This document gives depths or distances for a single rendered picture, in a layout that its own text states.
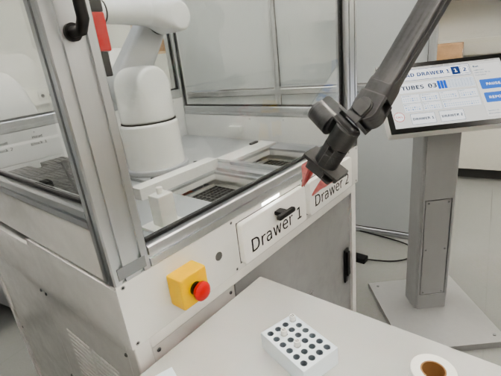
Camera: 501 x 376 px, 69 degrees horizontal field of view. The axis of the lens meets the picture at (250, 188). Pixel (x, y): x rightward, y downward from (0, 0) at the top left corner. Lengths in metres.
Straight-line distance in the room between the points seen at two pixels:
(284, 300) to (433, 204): 1.07
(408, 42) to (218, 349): 0.74
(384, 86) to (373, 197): 1.90
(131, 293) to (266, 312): 0.31
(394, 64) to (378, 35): 1.62
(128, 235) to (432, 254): 1.51
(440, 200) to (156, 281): 1.36
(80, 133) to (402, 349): 0.69
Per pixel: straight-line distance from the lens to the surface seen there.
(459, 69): 1.76
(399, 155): 2.56
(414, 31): 0.90
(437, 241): 1.91
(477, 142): 3.83
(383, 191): 2.66
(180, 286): 0.76
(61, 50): 0.64
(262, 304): 0.90
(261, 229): 0.95
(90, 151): 0.65
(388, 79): 0.85
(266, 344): 0.78
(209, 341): 0.84
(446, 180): 1.79
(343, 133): 0.83
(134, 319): 0.78
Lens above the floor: 1.32
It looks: 20 degrees down
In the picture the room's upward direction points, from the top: 6 degrees counter-clockwise
